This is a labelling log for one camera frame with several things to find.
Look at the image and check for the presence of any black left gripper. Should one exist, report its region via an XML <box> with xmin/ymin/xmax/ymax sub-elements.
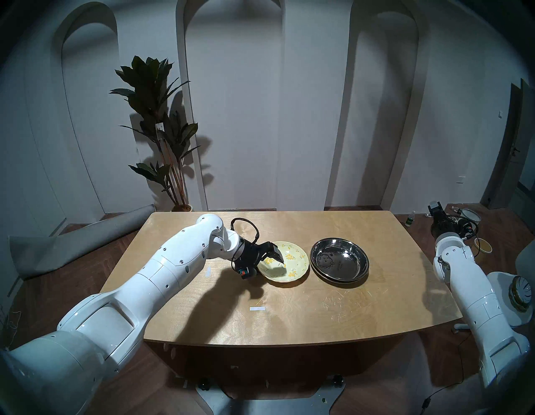
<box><xmin>234</xmin><ymin>239</ymin><xmax>286</xmax><ymax>273</ymax></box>

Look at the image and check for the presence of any dark wooden door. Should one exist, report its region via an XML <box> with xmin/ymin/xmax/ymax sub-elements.
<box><xmin>481</xmin><ymin>79</ymin><xmax>535</xmax><ymax>210</ymax></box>

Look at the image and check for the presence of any steel bowl with cartoon print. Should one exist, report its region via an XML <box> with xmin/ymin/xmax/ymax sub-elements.
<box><xmin>310</xmin><ymin>238</ymin><xmax>370</xmax><ymax>283</ymax></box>

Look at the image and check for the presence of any round striped object on chair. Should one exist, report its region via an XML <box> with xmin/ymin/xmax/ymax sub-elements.
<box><xmin>508</xmin><ymin>276</ymin><xmax>532</xmax><ymax>312</ymax></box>

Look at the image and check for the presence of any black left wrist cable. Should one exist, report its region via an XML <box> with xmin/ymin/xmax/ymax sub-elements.
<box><xmin>231</xmin><ymin>218</ymin><xmax>260</xmax><ymax>268</ymax></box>

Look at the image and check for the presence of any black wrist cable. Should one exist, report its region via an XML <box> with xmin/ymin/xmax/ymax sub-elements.
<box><xmin>231</xmin><ymin>218</ymin><xmax>260</xmax><ymax>268</ymax></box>
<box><xmin>449</xmin><ymin>215</ymin><xmax>479</xmax><ymax>241</ymax></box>

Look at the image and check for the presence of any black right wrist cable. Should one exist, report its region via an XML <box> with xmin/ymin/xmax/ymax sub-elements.
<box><xmin>449</xmin><ymin>215</ymin><xmax>479</xmax><ymax>241</ymax></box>

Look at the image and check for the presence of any yellow floral ceramic plate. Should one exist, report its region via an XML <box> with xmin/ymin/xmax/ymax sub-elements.
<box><xmin>257</xmin><ymin>241</ymin><xmax>310</xmax><ymax>283</ymax></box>

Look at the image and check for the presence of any tall dark green plant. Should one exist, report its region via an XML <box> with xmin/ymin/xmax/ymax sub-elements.
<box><xmin>110</xmin><ymin>55</ymin><xmax>201</xmax><ymax>210</ymax></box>

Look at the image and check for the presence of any black floor cable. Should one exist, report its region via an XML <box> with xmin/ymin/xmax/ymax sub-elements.
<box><xmin>422</xmin><ymin>379</ymin><xmax>464</xmax><ymax>412</ymax></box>

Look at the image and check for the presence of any rolled grey mat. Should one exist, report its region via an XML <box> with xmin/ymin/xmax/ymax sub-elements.
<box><xmin>8</xmin><ymin>204</ymin><xmax>156</xmax><ymax>280</ymax></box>

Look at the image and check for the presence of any silver robot base frame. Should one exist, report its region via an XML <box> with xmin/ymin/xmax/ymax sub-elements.
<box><xmin>196</xmin><ymin>377</ymin><xmax>346</xmax><ymax>415</ymax></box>

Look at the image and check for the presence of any white swivel chair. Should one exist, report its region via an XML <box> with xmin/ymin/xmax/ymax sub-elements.
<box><xmin>451</xmin><ymin>241</ymin><xmax>535</xmax><ymax>332</ymax></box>

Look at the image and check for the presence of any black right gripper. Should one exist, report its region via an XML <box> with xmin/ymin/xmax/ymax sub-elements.
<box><xmin>428</xmin><ymin>201</ymin><xmax>465</xmax><ymax>240</ymax></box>

